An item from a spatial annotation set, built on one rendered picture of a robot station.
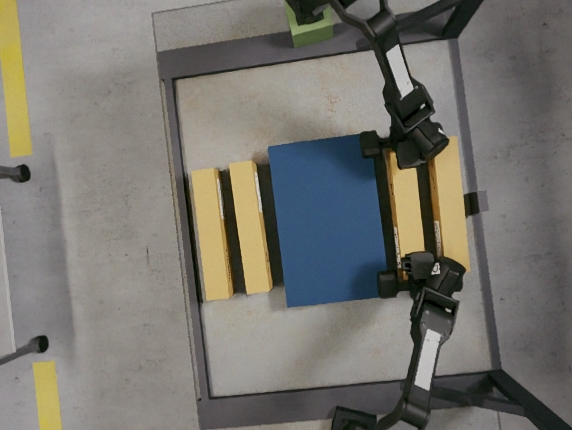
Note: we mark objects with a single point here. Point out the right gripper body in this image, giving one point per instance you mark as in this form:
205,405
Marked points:
371,146

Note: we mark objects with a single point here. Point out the brown cardboard carton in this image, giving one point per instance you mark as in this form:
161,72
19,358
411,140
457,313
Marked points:
251,227
448,205
213,234
405,208

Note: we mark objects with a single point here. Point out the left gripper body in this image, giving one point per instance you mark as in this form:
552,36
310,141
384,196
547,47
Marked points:
387,283

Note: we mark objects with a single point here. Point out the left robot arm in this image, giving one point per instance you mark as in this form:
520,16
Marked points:
431,327

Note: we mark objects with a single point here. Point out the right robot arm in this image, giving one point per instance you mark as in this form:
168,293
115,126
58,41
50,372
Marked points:
402,93

